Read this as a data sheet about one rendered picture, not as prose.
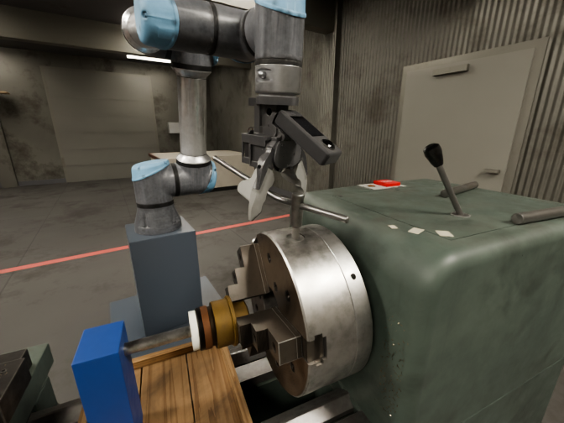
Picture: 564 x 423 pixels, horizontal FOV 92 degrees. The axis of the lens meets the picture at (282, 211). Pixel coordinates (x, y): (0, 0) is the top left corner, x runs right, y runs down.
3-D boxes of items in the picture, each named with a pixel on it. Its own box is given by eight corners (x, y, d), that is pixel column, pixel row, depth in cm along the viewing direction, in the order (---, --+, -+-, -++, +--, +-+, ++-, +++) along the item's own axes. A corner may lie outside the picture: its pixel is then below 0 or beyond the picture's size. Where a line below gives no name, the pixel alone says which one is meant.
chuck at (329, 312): (278, 307, 78) (283, 205, 66) (343, 417, 51) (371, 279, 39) (248, 315, 74) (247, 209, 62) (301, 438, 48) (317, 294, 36)
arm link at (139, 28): (109, 1, 69) (136, -43, 34) (155, 10, 75) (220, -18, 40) (116, 53, 75) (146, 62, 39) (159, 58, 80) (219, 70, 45)
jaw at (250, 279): (277, 291, 60) (264, 240, 63) (284, 288, 55) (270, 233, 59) (227, 304, 55) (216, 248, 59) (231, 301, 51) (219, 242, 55)
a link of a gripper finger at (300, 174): (291, 185, 61) (277, 154, 54) (314, 190, 57) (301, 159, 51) (284, 195, 60) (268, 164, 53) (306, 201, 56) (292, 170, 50)
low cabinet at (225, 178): (255, 186, 707) (254, 154, 683) (164, 197, 593) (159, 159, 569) (229, 177, 851) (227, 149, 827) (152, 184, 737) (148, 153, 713)
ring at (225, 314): (238, 283, 56) (192, 293, 52) (253, 309, 48) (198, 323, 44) (241, 321, 59) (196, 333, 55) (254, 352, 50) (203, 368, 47)
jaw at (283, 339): (289, 300, 53) (322, 331, 42) (291, 323, 54) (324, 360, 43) (234, 315, 49) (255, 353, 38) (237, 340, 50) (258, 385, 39)
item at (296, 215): (302, 250, 52) (306, 193, 48) (295, 254, 51) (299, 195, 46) (293, 246, 53) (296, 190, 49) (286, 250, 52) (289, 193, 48)
